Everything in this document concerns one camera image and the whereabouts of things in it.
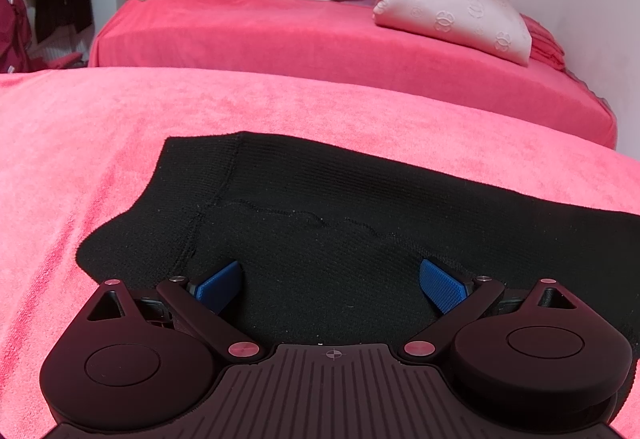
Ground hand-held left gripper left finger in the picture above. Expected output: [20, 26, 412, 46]
[86, 260, 267, 362]

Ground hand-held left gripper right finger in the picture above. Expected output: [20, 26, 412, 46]
[401, 259, 585, 362]

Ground black pants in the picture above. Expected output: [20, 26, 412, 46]
[75, 132, 640, 362]

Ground pink blanket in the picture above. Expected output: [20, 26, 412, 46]
[0, 66, 640, 439]

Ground red covered bed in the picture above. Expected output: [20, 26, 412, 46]
[87, 0, 618, 150]

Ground folded red blanket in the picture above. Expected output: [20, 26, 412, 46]
[520, 14, 568, 70]

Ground pink embossed pillow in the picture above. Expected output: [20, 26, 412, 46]
[372, 0, 532, 67]

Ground dark red hanging garment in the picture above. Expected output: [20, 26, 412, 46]
[0, 0, 34, 75]

